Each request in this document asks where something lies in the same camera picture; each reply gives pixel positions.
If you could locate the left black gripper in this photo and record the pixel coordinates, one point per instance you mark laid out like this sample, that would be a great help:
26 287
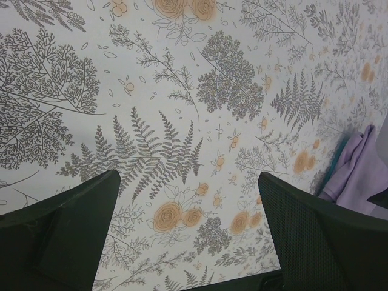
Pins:
319 245

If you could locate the folded teal t shirt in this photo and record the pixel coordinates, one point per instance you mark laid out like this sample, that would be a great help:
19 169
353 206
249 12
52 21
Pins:
335 160

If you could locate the floral patterned table mat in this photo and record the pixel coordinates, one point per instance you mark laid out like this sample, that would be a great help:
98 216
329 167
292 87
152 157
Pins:
189 101

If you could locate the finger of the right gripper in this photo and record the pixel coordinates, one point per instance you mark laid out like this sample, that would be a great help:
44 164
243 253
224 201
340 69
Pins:
380 199

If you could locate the purple t shirt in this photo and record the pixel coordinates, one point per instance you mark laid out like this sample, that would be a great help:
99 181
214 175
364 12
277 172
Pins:
358 175

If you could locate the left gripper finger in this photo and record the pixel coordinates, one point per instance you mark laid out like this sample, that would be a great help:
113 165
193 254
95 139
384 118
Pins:
56 244

